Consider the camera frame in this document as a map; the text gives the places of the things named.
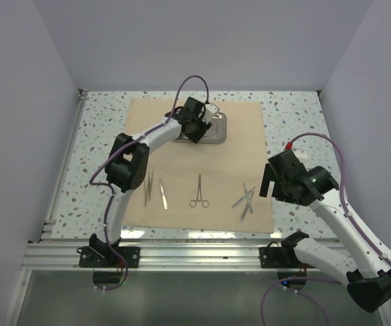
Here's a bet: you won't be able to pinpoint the steel instrument tray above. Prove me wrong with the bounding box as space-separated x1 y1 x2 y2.
173 112 226 145

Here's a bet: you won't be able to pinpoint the steel pointed tweezers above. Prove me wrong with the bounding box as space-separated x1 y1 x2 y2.
143 171 154 207

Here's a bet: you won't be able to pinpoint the beige cloth wrap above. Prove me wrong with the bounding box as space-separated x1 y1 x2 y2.
122 101 274 234

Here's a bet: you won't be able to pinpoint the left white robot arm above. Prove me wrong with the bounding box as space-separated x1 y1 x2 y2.
89 97 220 267

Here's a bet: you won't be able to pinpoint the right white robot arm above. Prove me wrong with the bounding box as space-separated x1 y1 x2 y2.
259 149 391 312

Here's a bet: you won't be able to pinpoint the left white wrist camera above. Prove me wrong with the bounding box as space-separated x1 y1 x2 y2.
202 103 220 123

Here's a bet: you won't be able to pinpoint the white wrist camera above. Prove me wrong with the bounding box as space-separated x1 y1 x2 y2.
285 142 309 164
202 103 220 123

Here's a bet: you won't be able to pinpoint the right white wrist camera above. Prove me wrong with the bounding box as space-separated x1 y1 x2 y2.
285 142 309 164

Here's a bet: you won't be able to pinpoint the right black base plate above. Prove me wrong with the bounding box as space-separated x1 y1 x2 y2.
258 247 304 269

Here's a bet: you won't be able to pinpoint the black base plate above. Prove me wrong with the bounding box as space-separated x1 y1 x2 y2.
258 247 304 269
76 246 141 268

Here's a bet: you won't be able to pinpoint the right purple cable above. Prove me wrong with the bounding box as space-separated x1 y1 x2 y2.
260 132 391 326

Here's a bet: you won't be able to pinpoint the purple cable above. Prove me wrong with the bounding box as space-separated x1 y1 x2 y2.
260 132 391 326
89 75 211 291

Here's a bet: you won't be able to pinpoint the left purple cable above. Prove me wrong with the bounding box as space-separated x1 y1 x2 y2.
89 75 211 291

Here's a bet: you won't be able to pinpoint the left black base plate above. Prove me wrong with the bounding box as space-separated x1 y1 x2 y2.
76 246 141 268

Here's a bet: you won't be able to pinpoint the aluminium mounting rail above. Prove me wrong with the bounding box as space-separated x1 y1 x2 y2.
21 237 352 272

